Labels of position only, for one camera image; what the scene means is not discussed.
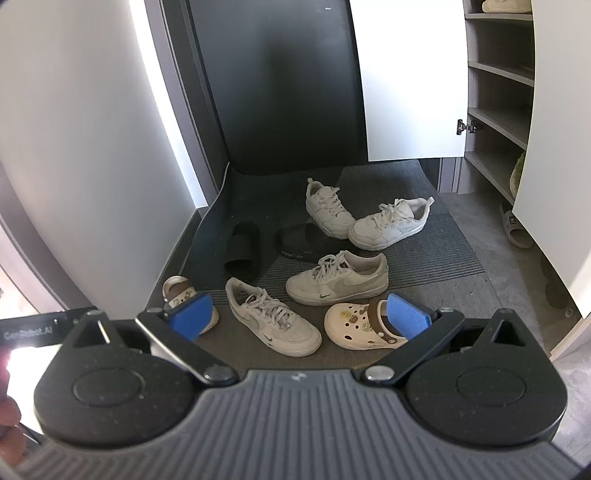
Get cream sneaker grey side mark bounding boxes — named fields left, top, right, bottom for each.
left=225, top=277, right=323, bottom=357
left=286, top=250, right=390, bottom=306

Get grey door mat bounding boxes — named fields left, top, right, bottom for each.
left=145, top=159, right=488, bottom=370

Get beige slipper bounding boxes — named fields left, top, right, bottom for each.
left=500, top=203, right=533, bottom=250

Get dark grey door frame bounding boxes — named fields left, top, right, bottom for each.
left=144, top=0, right=232, bottom=208

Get plain black slide sandal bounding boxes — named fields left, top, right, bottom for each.
left=224, top=222, right=262, bottom=280

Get grey shoe cabinet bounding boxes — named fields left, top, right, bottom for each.
left=436, top=0, right=539, bottom=208

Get black slide sandal white print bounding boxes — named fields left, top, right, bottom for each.
left=276, top=224, right=345, bottom=265

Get white chunky lace-up sneaker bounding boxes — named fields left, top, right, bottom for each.
left=347, top=196, right=435, bottom=251
left=305, top=178, right=356, bottom=241

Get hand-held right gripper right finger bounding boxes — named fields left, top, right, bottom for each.
left=359, top=292, right=537, bottom=387

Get person's left hand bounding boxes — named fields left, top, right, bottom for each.
left=0, top=398, right=28, bottom=457

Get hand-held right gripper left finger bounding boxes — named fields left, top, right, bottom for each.
left=65, top=294, right=239, bottom=387

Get cream clog with charms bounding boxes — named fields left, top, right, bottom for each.
left=324, top=299, right=413, bottom=356
left=161, top=275, right=221, bottom=334

